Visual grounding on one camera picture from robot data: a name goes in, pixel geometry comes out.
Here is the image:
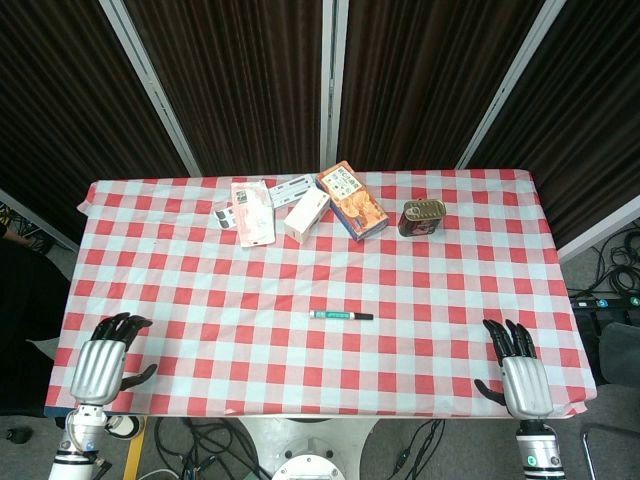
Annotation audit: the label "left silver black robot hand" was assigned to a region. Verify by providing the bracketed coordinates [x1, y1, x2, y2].
[68, 312, 159, 406]

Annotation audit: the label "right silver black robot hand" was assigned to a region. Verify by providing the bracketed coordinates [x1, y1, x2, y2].
[473, 318, 555, 419]

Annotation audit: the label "green white marker pen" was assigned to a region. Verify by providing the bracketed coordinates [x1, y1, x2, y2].
[308, 309, 360, 322]

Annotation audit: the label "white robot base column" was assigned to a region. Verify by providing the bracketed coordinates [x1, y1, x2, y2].
[234, 414, 376, 480]

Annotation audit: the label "white round floor object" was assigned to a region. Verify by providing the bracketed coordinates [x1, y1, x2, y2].
[106, 414, 145, 441]

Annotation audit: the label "black chair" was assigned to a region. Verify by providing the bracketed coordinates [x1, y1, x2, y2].
[0, 233, 72, 417]

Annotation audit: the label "metal chair leg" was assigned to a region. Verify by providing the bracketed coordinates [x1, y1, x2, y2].
[579, 423, 640, 480]

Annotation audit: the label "black power strip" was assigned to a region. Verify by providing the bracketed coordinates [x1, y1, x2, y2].
[569, 294, 640, 310]

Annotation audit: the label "small white card black shapes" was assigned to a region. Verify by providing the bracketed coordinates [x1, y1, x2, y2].
[213, 205, 237, 231]

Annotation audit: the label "dark luncheon meat can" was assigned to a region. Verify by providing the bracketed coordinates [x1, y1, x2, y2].
[397, 198, 447, 238]

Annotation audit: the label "red white checked tablecloth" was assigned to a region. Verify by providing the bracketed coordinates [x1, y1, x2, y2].
[43, 168, 599, 419]

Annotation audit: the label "pink white plastic packet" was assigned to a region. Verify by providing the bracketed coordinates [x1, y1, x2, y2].
[230, 179, 277, 249]

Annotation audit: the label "orange blue biscuit box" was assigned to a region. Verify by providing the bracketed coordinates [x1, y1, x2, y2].
[314, 159, 390, 243]

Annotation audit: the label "white cardboard box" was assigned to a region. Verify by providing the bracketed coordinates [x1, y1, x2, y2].
[283, 187, 332, 245]

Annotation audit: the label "white blister strip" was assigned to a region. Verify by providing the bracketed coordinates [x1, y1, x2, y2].
[268, 173, 320, 207]

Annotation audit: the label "dark brown curtain panel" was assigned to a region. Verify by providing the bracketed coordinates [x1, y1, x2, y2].
[337, 0, 547, 173]
[123, 0, 326, 177]
[467, 0, 640, 249]
[0, 0, 192, 246]

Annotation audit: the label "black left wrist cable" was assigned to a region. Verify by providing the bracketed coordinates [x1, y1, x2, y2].
[92, 447, 115, 474]

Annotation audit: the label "black cables under table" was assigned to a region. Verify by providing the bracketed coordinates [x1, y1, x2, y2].
[147, 417, 274, 480]

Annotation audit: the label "black floor cable bundle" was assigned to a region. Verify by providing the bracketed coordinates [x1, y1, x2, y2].
[593, 230, 640, 297]

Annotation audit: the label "low aluminium frame rail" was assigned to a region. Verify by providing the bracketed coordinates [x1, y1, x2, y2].
[556, 202, 640, 265]
[0, 187, 80, 252]

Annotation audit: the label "aluminium partition post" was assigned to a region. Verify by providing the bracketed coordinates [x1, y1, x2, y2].
[318, 0, 350, 174]
[456, 0, 572, 170]
[98, 0, 202, 177]

